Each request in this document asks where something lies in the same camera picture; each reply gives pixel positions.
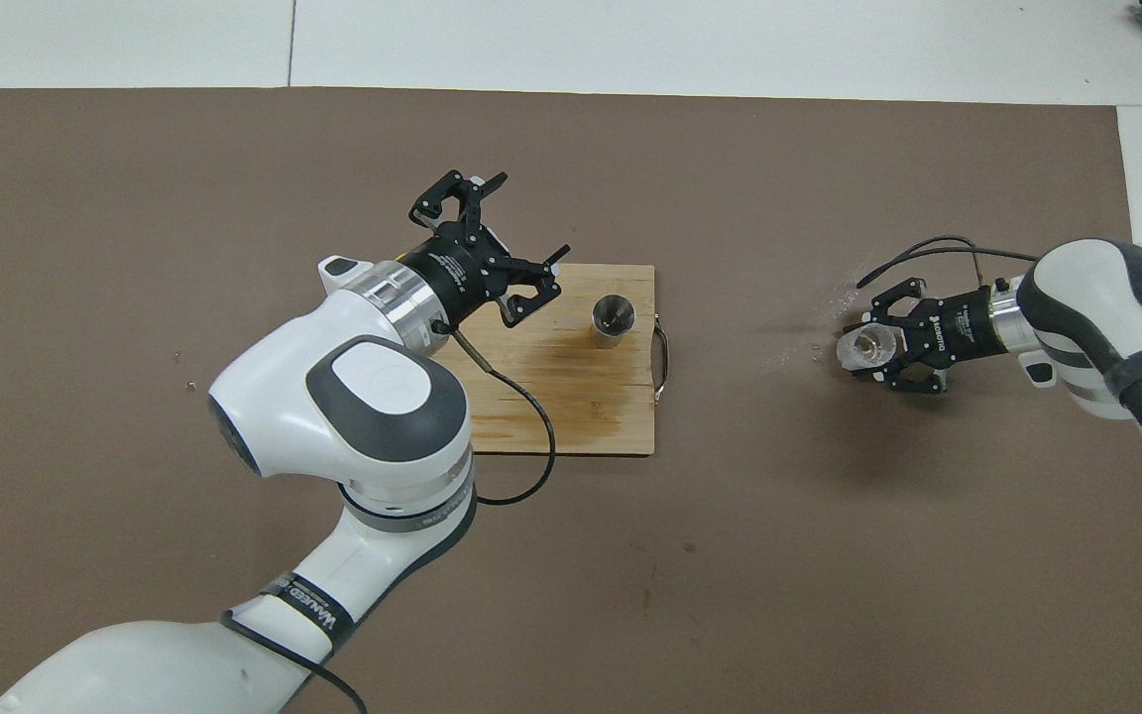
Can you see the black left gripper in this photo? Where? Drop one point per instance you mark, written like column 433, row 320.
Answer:
column 457, row 273

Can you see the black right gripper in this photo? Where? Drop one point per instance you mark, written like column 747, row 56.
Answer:
column 958, row 332

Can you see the small clear glass cup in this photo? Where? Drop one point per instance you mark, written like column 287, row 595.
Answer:
column 863, row 347

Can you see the steel double jigger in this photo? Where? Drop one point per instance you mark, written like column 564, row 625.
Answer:
column 614, row 322

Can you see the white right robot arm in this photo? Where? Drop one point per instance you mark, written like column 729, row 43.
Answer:
column 1096, row 317

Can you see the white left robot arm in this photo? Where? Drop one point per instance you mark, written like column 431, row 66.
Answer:
column 333, row 416

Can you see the wooden cutting board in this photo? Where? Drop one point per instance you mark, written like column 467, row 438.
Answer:
column 591, row 397

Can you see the brown paper table mat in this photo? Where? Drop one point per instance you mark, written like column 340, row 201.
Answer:
column 829, row 555

